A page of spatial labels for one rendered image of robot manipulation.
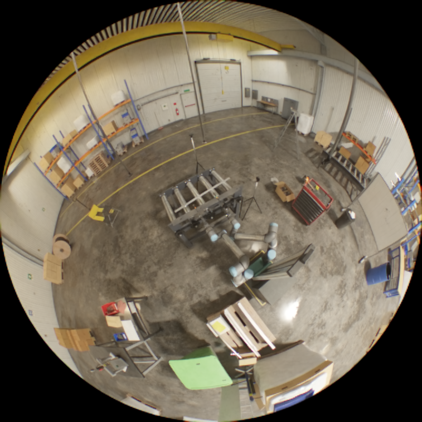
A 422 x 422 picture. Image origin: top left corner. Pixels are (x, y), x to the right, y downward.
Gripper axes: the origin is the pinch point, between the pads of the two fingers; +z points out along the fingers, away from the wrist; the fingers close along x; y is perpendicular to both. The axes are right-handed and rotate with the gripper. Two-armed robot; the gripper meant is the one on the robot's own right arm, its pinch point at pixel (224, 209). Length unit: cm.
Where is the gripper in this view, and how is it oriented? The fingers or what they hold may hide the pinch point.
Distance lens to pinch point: 186.6
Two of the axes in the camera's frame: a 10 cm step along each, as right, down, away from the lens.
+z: -5.0, -7.1, 5.0
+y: -8.6, 4.8, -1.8
